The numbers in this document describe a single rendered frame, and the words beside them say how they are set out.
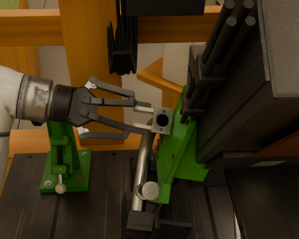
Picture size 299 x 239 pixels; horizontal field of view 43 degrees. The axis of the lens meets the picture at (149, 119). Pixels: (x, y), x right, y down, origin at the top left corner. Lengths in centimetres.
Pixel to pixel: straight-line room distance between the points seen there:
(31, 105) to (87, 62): 33
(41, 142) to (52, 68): 216
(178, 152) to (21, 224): 48
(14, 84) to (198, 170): 40
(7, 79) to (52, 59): 278
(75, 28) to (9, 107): 33
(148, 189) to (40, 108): 27
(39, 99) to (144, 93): 226
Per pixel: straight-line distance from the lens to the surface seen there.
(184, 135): 70
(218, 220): 100
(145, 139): 89
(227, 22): 35
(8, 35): 114
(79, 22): 99
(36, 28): 111
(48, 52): 365
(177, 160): 74
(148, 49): 359
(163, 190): 78
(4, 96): 75
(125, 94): 78
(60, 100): 75
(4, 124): 77
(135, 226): 89
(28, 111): 75
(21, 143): 128
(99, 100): 77
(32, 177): 113
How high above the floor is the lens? 169
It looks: 39 degrees down
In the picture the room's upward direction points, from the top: straight up
